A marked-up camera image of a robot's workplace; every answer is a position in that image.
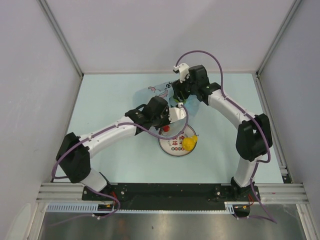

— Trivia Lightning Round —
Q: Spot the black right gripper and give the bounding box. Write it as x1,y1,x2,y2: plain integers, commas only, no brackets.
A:
171,72,198,103

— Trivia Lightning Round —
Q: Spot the red fake cherry bunch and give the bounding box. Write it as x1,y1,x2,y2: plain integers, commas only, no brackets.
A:
162,125,171,133

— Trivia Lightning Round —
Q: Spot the light blue printed plastic bag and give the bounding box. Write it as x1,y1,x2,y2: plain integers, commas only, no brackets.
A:
132,81,200,118

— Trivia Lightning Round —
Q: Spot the round printed white plate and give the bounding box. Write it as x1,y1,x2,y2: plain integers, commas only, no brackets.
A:
158,125,198,157

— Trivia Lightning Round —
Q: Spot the yellow fake fruit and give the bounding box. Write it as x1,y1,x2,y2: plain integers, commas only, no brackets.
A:
181,135,198,152

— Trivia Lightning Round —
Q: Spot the green fake apple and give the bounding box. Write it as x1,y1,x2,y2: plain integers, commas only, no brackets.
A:
177,100,187,108

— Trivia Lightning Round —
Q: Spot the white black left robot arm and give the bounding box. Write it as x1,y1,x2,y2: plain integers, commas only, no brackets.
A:
56,96,172,183

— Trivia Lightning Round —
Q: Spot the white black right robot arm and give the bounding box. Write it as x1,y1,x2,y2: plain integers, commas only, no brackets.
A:
172,63,273,201

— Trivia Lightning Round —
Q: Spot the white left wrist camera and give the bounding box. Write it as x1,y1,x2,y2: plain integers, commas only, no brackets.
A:
168,107,187,124

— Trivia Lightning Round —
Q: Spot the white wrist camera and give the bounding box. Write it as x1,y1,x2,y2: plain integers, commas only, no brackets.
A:
173,63,189,84
168,107,187,124

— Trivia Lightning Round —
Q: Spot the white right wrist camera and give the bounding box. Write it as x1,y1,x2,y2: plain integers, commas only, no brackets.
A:
173,63,189,84

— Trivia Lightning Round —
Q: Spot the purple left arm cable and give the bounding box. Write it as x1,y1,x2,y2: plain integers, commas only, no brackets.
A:
50,103,190,198

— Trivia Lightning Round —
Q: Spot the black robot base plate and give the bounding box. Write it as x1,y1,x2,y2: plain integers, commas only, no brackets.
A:
82,182,261,218

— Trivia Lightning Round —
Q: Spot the aluminium frame rail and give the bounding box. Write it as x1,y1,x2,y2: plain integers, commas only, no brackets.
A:
36,182,84,203

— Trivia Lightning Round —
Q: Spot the white slotted cable duct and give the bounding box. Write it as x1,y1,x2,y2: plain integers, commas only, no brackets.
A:
46,202,116,212

